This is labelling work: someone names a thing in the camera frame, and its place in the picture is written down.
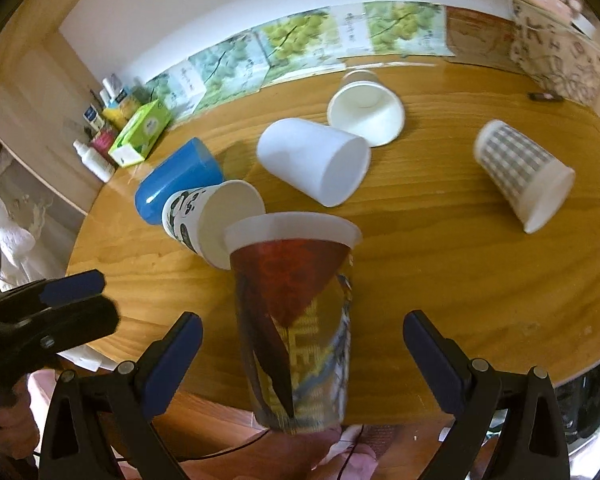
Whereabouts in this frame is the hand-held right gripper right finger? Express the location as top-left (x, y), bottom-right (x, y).
top-left (402, 310), bottom-right (571, 480)

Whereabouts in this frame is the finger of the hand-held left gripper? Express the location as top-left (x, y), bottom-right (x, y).
top-left (0, 269), bottom-right (107, 318)
top-left (5, 294), bottom-right (121, 361)

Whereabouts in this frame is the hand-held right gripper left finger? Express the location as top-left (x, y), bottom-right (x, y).
top-left (39, 311), bottom-right (204, 480)

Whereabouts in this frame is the red printed tall paper cup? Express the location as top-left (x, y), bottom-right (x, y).
top-left (223, 212), bottom-right (362, 433)

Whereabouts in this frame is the blue plastic cup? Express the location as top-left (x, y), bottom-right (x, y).
top-left (134, 137), bottom-right (225, 226)

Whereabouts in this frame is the panda print paper cup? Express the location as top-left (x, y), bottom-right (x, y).
top-left (161, 180), bottom-right (267, 271)

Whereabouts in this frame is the grey checked paper cup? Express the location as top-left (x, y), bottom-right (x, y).
top-left (473, 119), bottom-right (577, 234)

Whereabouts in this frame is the plain white paper cup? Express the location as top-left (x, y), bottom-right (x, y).
top-left (326, 69), bottom-right (406, 148)
top-left (256, 117), bottom-right (372, 208)

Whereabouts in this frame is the person's left hand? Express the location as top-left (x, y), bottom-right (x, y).
top-left (0, 377), bottom-right (42, 461)

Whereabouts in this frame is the white cloth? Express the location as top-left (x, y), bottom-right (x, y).
top-left (0, 190), bottom-right (47, 283)

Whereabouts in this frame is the small white dropper bottle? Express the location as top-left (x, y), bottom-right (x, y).
top-left (72, 140), bottom-right (117, 183)

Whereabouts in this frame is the small pink box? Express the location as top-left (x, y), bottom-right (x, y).
top-left (91, 127), bottom-right (120, 158)

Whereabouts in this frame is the green tissue box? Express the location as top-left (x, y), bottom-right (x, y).
top-left (108, 99), bottom-right (173, 168)

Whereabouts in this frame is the small white blue box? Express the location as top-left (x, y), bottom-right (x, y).
top-left (82, 105), bottom-right (106, 131)

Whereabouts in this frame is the grape printed paper strip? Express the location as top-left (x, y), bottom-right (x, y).
top-left (144, 0), bottom-right (457, 122)

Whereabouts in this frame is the beige patterned bag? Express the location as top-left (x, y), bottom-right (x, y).
top-left (510, 0), bottom-right (600, 107)

